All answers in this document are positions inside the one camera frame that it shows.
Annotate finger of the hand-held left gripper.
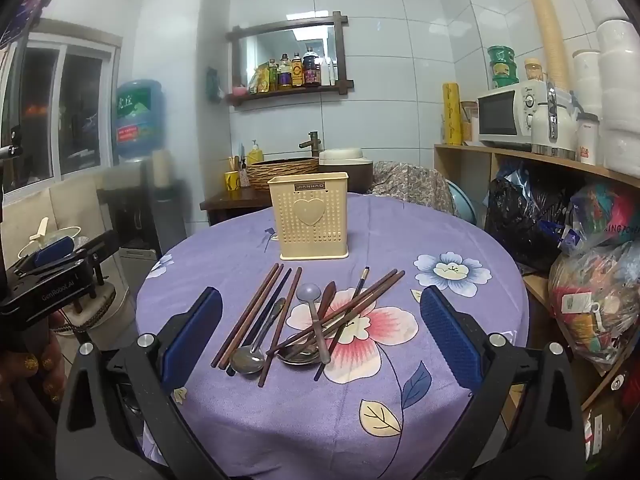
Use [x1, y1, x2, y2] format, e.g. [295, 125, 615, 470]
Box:
[12, 236, 83, 277]
[75, 231, 121, 267]

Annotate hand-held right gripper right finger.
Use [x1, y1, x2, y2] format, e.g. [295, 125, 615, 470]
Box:
[420, 285, 587, 480]

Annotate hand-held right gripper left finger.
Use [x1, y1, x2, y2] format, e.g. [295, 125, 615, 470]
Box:
[55, 287, 226, 480]

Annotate brown wooden chopstick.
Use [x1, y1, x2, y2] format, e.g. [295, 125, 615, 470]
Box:
[218, 263, 282, 371]
[257, 266, 303, 388]
[266, 270, 399, 357]
[210, 262, 276, 368]
[277, 271, 406, 358]

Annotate metal spoon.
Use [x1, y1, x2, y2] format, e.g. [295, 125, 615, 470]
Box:
[229, 297, 287, 376]
[276, 305, 363, 366]

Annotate black chopstick gold band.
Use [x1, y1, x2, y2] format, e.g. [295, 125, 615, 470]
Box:
[226, 268, 293, 376]
[313, 266, 370, 381]

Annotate beige plastic cutlery holder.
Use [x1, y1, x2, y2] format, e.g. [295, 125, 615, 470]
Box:
[267, 172, 349, 261]

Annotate person's left hand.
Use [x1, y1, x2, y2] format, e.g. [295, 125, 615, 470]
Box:
[15, 310, 68, 441]

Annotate white pot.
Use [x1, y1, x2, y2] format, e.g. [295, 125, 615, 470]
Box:
[17, 216, 84, 262]

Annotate dark water dispenser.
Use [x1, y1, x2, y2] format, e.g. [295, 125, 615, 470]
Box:
[97, 150, 177, 261]

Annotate beige sofa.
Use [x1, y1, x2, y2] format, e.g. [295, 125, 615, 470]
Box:
[0, 175, 123, 281]

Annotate small wooden stool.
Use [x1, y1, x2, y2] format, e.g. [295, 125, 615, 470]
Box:
[54, 280, 119, 334]

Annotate purple floral tablecloth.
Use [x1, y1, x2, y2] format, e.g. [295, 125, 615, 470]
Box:
[135, 190, 531, 480]

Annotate blue water jug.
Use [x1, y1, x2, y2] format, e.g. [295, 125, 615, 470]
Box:
[116, 79, 166, 163]

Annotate light blue basin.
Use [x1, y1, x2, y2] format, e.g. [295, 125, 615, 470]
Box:
[446, 180, 474, 222]

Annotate black plastic bag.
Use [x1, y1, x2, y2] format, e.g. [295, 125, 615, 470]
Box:
[485, 170, 577, 272]

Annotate sliding window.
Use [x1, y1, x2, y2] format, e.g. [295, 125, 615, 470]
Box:
[0, 20, 123, 183]

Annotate clear bag colourful contents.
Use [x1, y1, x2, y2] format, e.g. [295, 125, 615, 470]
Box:
[547, 242, 640, 367]

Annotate patterned brown cloth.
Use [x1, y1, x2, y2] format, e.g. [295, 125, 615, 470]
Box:
[367, 161, 458, 217]

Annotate woven pattern sink basin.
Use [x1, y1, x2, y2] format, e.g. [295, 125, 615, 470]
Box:
[246, 156, 321, 191]

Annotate light wooden shelf unit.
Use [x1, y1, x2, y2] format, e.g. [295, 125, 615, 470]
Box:
[434, 143, 640, 413]

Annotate brown white rice cooker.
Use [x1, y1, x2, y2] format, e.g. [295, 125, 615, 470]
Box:
[318, 147, 375, 194]

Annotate colourful printed bag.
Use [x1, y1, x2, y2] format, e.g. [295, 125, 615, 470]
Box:
[565, 182, 640, 257]

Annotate glass jar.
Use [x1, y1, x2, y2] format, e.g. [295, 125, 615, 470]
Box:
[460, 101, 480, 144]

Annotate bronze faucet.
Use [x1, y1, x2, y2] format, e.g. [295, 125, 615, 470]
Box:
[299, 131, 321, 159]

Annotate yellow cylinder package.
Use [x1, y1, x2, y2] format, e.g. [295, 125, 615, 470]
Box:
[442, 82, 462, 146]

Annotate white microwave oven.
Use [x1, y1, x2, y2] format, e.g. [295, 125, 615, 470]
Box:
[477, 81, 551, 152]

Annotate yellow green packet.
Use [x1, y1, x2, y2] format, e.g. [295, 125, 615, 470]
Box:
[248, 62, 270, 94]

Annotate white electric kettle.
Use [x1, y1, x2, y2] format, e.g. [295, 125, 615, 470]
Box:
[531, 85, 579, 157]

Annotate white cup red label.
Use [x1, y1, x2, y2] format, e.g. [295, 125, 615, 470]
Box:
[577, 112, 600, 166]

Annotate stack of green noodle cups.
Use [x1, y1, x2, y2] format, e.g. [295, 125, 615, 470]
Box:
[487, 45, 519, 90]

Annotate dark soy sauce bottle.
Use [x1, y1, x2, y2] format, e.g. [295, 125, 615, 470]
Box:
[302, 47, 321, 87]

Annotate wooden framed mirror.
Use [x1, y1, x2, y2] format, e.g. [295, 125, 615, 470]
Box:
[226, 10, 349, 92]

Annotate stack of white bowls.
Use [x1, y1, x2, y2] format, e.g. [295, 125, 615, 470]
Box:
[585, 0, 640, 177]

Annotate stack of yellow paper cups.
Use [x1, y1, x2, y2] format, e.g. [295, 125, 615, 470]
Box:
[525, 0, 572, 97]

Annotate green wall holder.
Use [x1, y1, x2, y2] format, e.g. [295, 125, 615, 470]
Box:
[206, 67, 225, 101]

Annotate dark wooden wall shelf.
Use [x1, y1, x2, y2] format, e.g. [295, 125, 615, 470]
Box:
[225, 80, 355, 107]

